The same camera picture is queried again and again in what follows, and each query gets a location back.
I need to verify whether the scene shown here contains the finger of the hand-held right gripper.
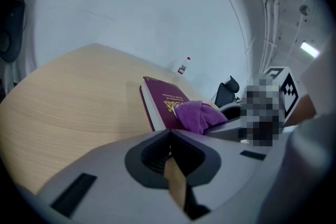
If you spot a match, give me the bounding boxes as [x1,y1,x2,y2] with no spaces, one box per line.
[218,104,242,121]
[205,116,243,143]

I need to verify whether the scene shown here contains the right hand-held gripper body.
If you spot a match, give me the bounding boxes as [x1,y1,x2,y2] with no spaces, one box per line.
[239,66,300,140]

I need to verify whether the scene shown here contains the purple cloth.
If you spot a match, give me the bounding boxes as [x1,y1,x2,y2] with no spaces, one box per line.
[174,100,229,135]

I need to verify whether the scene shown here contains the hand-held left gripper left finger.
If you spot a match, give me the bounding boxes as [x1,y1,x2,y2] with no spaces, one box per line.
[35,129,190,224]

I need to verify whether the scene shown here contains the black office chair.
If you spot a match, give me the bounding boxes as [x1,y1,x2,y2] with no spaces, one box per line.
[214,75,242,109]

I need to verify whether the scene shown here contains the ceiling light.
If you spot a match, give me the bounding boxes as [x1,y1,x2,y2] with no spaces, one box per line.
[300,40,321,59]

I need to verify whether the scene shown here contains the maroon hardcover book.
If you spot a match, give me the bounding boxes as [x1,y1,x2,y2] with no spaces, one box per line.
[139,76,192,133]

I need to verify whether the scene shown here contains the dark blue rounded pod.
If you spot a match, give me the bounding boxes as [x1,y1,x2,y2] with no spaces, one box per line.
[0,0,27,64]

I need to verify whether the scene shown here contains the white ceiling pipe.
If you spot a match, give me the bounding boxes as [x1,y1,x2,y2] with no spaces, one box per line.
[258,0,279,74]

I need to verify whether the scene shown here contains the person's right forearm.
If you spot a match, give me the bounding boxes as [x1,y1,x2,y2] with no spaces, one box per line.
[285,93,318,129]

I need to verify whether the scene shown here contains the clear red-capped plastic bottle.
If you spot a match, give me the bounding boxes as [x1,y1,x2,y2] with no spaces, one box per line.
[176,56,192,76]

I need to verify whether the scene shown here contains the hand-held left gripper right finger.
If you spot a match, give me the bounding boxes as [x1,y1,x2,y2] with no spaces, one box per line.
[170,129,289,221]

